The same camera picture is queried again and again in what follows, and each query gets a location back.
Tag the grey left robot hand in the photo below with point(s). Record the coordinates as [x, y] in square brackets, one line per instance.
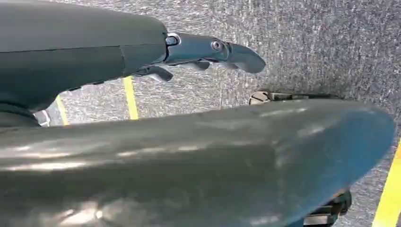
[194, 163]

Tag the small white object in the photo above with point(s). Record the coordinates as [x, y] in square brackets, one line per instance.
[44, 118]

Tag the dark metal part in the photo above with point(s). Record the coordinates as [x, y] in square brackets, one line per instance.
[278, 96]
[327, 213]

